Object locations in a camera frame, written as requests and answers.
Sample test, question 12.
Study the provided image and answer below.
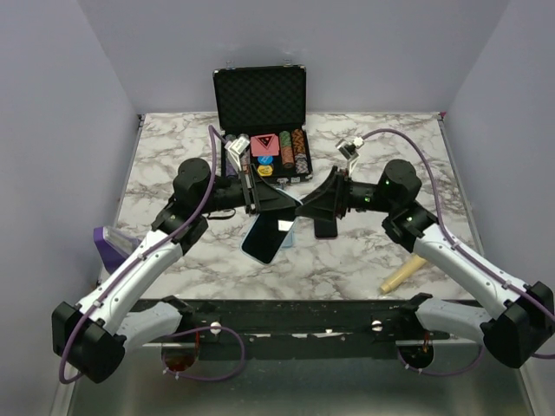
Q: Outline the beige wooden handle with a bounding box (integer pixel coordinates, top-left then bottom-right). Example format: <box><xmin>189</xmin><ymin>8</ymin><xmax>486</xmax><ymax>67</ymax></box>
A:
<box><xmin>380</xmin><ymin>255</ymin><xmax>427</xmax><ymax>295</ymax></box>

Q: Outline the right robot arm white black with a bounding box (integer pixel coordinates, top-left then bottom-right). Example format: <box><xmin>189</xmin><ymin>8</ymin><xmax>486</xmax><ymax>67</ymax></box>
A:
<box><xmin>296</xmin><ymin>159</ymin><xmax>554</xmax><ymax>368</ymax></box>

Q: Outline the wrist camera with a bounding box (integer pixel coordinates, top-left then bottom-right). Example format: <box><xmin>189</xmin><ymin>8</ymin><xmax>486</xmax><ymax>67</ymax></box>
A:
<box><xmin>336</xmin><ymin>137</ymin><xmax>364</xmax><ymax>176</ymax></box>
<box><xmin>225</xmin><ymin>133</ymin><xmax>250</xmax><ymax>172</ymax></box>

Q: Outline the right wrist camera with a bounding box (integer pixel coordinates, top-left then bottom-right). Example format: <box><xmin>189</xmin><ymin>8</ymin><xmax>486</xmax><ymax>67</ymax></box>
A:
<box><xmin>336</xmin><ymin>137</ymin><xmax>364</xmax><ymax>176</ymax></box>

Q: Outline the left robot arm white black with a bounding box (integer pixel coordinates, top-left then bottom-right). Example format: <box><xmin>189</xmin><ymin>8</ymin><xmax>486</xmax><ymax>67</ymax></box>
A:
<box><xmin>51</xmin><ymin>158</ymin><xmax>301</xmax><ymax>384</ymax></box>

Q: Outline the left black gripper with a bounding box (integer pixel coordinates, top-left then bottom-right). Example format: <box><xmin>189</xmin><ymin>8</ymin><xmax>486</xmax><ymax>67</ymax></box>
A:
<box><xmin>198</xmin><ymin>163</ymin><xmax>296</xmax><ymax>217</ymax></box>

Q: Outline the purple plastic card holder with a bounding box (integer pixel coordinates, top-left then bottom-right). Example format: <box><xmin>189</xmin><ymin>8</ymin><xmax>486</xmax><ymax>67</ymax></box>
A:
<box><xmin>93</xmin><ymin>226</ymin><xmax>140</xmax><ymax>274</ymax></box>

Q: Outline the black smartphone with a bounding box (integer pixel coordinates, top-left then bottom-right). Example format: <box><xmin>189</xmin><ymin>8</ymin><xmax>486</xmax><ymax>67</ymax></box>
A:
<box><xmin>314</xmin><ymin>219</ymin><xmax>338</xmax><ymax>240</ymax></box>
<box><xmin>241</xmin><ymin>211</ymin><xmax>298</xmax><ymax>264</ymax></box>

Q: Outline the black aluminium poker chip case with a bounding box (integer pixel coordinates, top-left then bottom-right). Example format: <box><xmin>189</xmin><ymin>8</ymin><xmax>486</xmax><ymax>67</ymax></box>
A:
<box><xmin>212</xmin><ymin>65</ymin><xmax>313</xmax><ymax>185</ymax></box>

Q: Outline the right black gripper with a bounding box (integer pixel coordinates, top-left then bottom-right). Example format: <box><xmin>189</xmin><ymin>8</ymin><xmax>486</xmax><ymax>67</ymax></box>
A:
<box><xmin>296</xmin><ymin>166</ymin><xmax>396</xmax><ymax>224</ymax></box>

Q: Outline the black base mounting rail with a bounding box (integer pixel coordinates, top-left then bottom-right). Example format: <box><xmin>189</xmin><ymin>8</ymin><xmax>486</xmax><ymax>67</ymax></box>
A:
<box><xmin>142</xmin><ymin>292</ymin><xmax>452</xmax><ymax>361</ymax></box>

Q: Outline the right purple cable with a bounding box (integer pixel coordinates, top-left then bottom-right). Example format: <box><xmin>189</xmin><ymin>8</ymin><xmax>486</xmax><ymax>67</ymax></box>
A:
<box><xmin>353</xmin><ymin>128</ymin><xmax>555</xmax><ymax>360</ymax></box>

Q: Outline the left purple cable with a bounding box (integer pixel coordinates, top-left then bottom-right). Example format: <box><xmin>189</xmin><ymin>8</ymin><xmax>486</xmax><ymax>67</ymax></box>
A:
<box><xmin>58</xmin><ymin>125</ymin><xmax>231</xmax><ymax>385</ymax></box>

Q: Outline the purple cable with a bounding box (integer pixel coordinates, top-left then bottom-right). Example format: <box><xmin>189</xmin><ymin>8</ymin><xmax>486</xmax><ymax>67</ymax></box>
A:
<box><xmin>353</xmin><ymin>128</ymin><xmax>555</xmax><ymax>360</ymax></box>
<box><xmin>58</xmin><ymin>125</ymin><xmax>231</xmax><ymax>385</ymax></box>

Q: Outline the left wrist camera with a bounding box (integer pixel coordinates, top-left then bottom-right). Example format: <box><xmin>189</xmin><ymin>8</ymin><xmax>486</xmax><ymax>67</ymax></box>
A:
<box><xmin>225</xmin><ymin>133</ymin><xmax>250</xmax><ymax>172</ymax></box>

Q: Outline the pink card deck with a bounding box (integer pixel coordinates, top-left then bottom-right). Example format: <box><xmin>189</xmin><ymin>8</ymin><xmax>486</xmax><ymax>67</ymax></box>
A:
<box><xmin>250</xmin><ymin>133</ymin><xmax>280</xmax><ymax>157</ymax></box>

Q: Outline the yellow dealer button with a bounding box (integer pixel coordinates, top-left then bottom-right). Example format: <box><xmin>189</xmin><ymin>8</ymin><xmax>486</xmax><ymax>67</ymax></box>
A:
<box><xmin>257</xmin><ymin>165</ymin><xmax>274</xmax><ymax>177</ymax></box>

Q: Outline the blue dealer button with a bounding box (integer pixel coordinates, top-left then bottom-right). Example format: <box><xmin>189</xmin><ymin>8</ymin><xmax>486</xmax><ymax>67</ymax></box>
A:
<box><xmin>257</xmin><ymin>155</ymin><xmax>273</xmax><ymax>166</ymax></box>

